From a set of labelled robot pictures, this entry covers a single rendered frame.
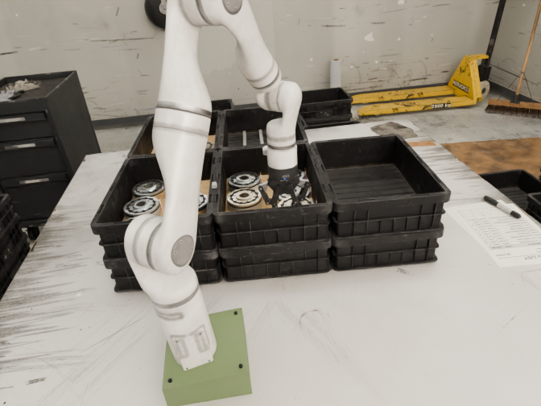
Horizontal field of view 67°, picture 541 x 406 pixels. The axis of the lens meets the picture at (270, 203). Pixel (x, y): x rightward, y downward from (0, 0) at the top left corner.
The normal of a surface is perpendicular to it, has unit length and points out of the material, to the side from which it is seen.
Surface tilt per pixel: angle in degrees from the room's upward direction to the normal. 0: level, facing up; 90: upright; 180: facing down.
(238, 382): 90
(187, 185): 79
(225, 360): 4
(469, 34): 90
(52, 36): 90
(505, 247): 0
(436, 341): 0
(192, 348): 90
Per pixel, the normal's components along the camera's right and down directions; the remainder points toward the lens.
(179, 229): 0.77, 0.11
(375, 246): 0.07, 0.51
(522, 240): -0.07, -0.85
